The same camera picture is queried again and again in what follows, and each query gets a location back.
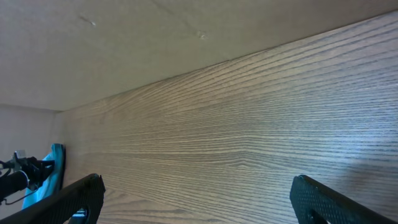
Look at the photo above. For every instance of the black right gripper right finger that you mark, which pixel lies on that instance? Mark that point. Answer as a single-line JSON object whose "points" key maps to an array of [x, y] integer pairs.
{"points": [[315, 203]]}

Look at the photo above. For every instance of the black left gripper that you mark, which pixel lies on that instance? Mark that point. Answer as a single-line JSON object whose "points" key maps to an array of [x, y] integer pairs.
{"points": [[35, 171]]}

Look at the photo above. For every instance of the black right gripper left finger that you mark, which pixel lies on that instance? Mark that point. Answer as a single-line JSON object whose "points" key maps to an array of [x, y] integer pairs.
{"points": [[80, 202]]}

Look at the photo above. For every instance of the light blue denim jeans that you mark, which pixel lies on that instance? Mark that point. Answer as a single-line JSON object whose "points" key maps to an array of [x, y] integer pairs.
{"points": [[53, 183]]}

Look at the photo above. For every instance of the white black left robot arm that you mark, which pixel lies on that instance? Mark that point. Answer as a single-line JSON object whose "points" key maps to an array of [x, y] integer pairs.
{"points": [[14, 182]]}

